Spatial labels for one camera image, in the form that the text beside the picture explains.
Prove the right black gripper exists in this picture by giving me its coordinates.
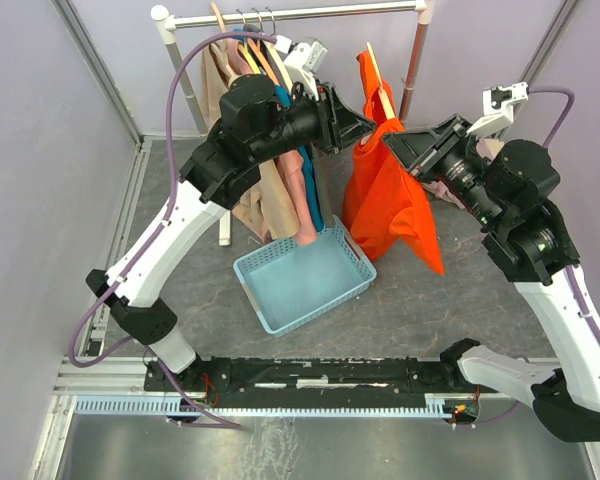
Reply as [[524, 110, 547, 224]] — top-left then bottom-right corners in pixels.
[[382, 113, 505, 229]]

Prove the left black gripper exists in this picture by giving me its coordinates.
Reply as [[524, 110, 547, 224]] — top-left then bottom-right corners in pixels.
[[251, 78, 380, 165]]

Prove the beige plastic hanger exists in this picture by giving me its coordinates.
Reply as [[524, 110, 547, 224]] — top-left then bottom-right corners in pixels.
[[366, 42, 396, 120]]

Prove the orange t shirt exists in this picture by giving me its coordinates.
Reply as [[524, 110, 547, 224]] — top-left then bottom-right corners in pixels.
[[342, 50, 445, 275]]

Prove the white hanger of grey shirt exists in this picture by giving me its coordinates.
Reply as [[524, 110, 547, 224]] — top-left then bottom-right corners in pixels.
[[257, 7, 296, 89]]

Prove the dark grey t shirt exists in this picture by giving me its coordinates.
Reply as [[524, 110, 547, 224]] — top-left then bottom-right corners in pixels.
[[267, 53, 335, 228]]

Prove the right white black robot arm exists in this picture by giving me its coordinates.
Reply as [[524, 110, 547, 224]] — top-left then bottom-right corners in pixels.
[[383, 116, 600, 443]]

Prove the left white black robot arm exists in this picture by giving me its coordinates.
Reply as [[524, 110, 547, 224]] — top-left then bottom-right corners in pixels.
[[86, 74, 375, 390]]

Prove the pink t shirt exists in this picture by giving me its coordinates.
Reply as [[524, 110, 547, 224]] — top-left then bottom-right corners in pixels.
[[227, 39, 319, 246]]

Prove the blue t shirt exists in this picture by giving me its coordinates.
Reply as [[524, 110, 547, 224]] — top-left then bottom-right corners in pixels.
[[229, 27, 326, 234]]

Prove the beige t shirt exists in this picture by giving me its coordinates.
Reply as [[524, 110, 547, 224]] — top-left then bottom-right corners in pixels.
[[200, 39, 300, 243]]

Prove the yellow hanger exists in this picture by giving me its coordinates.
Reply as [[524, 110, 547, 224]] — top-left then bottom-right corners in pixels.
[[234, 8, 274, 81]]

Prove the beige hanger of beige shirt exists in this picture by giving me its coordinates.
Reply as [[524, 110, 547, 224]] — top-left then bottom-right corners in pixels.
[[209, 2, 229, 53]]

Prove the mauve clothes pile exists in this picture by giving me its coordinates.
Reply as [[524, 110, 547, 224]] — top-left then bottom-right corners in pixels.
[[422, 138, 505, 210]]

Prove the light blue plastic basket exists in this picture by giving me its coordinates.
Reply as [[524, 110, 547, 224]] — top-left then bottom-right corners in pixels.
[[233, 217, 377, 338]]

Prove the metal clothes rack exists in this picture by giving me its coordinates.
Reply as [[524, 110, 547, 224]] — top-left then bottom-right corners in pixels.
[[149, 0, 437, 247]]

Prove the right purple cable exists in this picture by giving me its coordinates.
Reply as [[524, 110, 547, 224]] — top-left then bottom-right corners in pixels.
[[474, 87, 600, 429]]

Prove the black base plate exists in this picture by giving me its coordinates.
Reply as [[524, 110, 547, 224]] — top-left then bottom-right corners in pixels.
[[175, 354, 493, 408]]

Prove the light blue cable duct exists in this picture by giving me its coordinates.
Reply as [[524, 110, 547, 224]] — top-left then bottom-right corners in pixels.
[[74, 395, 451, 420]]

